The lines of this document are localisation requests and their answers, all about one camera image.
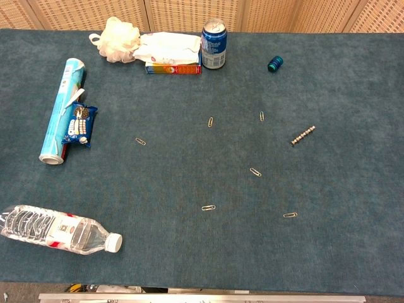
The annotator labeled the light blue wrap roll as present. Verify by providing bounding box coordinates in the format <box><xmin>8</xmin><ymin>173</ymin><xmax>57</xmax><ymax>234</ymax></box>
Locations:
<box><xmin>38</xmin><ymin>57</ymin><xmax>86</xmax><ymax>166</ymax></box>

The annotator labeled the woven bamboo folding screen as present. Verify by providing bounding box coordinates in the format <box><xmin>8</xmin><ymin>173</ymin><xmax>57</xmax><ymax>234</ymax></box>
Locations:
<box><xmin>0</xmin><ymin>0</ymin><xmax>404</xmax><ymax>34</ymax></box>

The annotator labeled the orange and white box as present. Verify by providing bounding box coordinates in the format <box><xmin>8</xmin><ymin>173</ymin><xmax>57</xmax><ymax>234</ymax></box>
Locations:
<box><xmin>145</xmin><ymin>52</ymin><xmax>203</xmax><ymax>76</ymax></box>

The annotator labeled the white tissue pack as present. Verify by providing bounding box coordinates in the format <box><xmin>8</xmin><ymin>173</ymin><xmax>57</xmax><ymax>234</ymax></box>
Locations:
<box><xmin>132</xmin><ymin>31</ymin><xmax>202</xmax><ymax>66</ymax></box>

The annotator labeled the clear plastic water bottle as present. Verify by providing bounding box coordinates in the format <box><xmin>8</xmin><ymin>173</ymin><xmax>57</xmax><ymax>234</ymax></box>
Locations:
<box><xmin>0</xmin><ymin>204</ymin><xmax>123</xmax><ymax>256</ymax></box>

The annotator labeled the blue soda can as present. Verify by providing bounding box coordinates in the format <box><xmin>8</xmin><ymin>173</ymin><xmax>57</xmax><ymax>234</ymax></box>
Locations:
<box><xmin>201</xmin><ymin>18</ymin><xmax>228</xmax><ymax>70</ymax></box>

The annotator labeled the white mesh bath pouf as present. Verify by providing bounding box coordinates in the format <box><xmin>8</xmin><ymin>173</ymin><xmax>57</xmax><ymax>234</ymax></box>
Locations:
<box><xmin>88</xmin><ymin>16</ymin><xmax>141</xmax><ymax>64</ymax></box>

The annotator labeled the aluminium profile rail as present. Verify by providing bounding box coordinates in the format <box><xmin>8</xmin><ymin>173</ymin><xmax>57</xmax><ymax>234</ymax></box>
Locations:
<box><xmin>38</xmin><ymin>292</ymin><xmax>367</xmax><ymax>303</ymax></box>

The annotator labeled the small blue green cylinder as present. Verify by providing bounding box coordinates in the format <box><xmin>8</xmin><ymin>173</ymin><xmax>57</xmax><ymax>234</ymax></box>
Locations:
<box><xmin>267</xmin><ymin>55</ymin><xmax>284</xmax><ymax>73</ymax></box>

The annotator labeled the blue Oreo cookie pack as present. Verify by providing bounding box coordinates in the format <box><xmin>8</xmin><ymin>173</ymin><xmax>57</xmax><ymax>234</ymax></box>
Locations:
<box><xmin>61</xmin><ymin>102</ymin><xmax>98</xmax><ymax>148</ymax></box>

